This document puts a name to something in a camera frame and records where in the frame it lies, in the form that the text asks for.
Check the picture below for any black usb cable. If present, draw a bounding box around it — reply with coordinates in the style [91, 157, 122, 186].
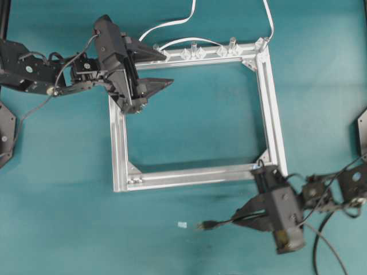
[194, 210, 349, 275]

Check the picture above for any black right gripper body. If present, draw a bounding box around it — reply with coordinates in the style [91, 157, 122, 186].
[251, 165, 305, 254]

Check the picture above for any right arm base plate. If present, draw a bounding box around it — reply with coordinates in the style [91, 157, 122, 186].
[357, 109, 367, 162]

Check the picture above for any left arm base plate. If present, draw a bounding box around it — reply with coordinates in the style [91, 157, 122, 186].
[0, 101, 17, 168]

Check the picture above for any middle aluminium post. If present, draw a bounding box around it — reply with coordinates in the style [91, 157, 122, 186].
[190, 41, 197, 59]

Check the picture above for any corner aluminium post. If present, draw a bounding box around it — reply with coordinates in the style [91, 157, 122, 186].
[255, 37, 270, 53]

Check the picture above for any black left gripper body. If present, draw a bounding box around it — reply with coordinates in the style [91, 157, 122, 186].
[93, 14, 147, 114]

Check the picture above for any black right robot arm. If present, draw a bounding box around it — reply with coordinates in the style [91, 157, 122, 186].
[232, 164, 366, 254]

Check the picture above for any small clear tape piece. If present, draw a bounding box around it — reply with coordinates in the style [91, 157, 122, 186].
[177, 221, 188, 229]

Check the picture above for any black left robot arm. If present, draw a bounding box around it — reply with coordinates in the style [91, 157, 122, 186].
[1, 15, 173, 114]

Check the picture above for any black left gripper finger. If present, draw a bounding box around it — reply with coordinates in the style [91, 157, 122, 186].
[126, 37, 166, 62]
[136, 78, 174, 99]

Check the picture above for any aluminium extrusion frame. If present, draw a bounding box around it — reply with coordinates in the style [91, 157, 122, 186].
[109, 43, 288, 193]

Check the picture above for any white ribbon cable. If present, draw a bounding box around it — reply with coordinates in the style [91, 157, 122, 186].
[138, 0, 275, 55]

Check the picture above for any grey left arm cable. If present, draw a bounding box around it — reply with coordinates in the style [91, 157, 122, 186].
[0, 31, 101, 157]

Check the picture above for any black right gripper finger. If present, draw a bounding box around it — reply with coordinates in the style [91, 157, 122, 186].
[233, 213, 272, 231]
[235, 194, 266, 217]

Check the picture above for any short aluminium post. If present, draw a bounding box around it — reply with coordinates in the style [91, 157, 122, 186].
[228, 37, 237, 56]

